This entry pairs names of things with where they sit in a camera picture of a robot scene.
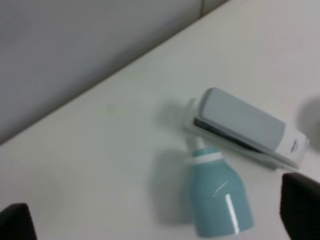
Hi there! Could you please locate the white grey stapler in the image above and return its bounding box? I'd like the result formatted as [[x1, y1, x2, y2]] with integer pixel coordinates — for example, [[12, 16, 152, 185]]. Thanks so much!
[[183, 87, 309, 169]]

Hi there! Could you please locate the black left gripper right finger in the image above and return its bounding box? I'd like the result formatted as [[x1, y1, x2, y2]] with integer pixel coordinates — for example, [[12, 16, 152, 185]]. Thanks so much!
[[280, 172, 320, 240]]

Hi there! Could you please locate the teal bottle-shaped pencil sharpener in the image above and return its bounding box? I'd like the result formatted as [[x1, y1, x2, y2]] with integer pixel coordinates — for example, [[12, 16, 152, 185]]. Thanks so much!
[[188, 137, 255, 238]]

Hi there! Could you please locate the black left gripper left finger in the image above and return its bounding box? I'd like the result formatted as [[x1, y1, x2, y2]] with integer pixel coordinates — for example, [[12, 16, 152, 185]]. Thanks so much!
[[0, 203, 37, 240]]

